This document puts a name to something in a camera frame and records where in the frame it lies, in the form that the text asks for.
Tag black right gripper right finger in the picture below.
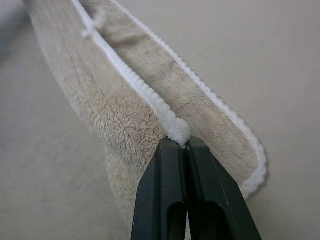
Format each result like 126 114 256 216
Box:
184 138 264 240

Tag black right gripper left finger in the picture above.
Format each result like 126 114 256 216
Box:
131 137 188 240

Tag beige fluffy towel white edging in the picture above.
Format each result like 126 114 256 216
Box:
22 0 270 236

